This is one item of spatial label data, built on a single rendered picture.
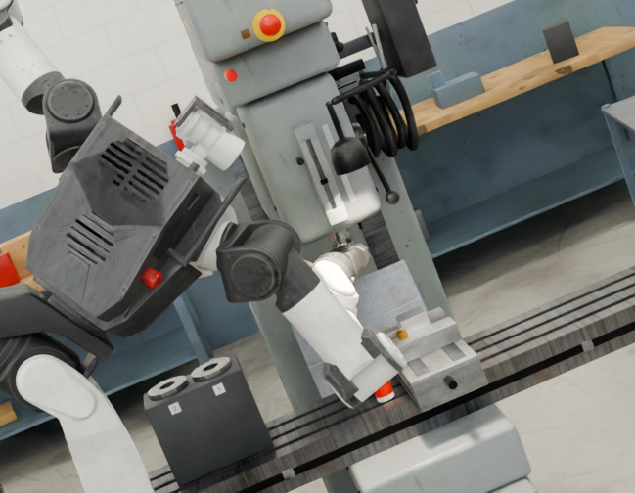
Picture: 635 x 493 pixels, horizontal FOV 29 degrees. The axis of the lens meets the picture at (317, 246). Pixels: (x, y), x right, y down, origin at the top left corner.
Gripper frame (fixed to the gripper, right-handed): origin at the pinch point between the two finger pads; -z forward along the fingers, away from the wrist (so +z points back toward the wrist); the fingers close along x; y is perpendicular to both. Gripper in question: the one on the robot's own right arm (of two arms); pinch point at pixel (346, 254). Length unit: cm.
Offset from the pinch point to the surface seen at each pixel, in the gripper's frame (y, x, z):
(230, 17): -56, -4, 23
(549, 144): 81, 22, -453
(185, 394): 13.6, 36.9, 22.1
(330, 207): -13.3, -4.6, 12.1
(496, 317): 120, 46, -290
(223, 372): 12.9, 29.7, 16.1
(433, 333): 20.9, -13.0, 3.1
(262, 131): -32.2, 3.0, 11.8
